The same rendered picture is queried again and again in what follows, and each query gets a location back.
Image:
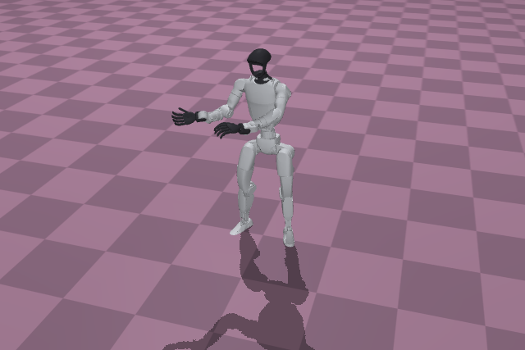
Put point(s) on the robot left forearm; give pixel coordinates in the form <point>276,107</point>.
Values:
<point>264,121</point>

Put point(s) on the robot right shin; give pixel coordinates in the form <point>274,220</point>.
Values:
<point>245,202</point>

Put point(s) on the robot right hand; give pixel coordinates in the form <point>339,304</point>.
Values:
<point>188,117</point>

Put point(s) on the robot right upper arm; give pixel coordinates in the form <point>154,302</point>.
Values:
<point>233,99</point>

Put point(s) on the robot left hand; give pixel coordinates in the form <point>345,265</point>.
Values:
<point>228,128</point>

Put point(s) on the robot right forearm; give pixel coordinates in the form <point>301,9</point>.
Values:
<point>211,116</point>

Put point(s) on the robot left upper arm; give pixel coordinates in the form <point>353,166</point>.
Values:
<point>283,94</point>

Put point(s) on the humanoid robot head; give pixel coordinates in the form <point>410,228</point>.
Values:
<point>259,57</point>

